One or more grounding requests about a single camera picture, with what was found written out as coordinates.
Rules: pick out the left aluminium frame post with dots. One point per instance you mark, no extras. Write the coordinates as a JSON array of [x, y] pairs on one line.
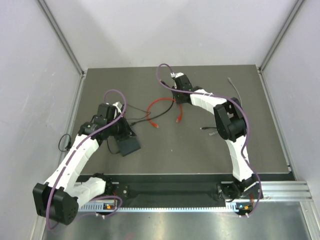
[[59, 34]]

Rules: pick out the right aluminium frame post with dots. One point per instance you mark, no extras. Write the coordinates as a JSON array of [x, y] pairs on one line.
[[298, 4]]

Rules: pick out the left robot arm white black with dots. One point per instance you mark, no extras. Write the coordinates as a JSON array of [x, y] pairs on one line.
[[59, 199]]

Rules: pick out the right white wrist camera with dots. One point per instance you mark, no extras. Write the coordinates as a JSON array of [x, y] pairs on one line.
[[181, 82]]

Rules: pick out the black network switch box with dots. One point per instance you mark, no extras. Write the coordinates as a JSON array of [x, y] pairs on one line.
[[128, 145]]

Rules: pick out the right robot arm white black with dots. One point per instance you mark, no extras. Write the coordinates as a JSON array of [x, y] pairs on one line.
[[232, 126]]

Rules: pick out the aluminium frame post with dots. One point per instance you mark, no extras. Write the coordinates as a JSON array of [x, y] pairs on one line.
[[59, 34], [298, 4]]

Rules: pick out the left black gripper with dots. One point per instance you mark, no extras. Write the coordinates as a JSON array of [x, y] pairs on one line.
[[127, 132]]

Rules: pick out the black ethernet cable long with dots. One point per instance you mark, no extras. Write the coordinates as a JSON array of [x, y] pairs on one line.
[[144, 120]]

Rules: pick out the slotted grey cable duct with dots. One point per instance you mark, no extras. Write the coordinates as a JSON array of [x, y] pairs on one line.
[[108, 207]]

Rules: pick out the aluminium front rail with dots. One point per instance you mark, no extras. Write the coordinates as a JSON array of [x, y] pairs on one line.
[[274, 190]]

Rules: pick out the black ethernet cable short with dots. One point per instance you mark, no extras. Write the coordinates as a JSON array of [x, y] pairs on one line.
[[208, 128]]

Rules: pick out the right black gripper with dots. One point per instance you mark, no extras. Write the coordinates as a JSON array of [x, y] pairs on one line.
[[178, 101]]

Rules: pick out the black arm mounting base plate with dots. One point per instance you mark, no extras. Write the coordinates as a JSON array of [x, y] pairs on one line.
[[180, 190]]

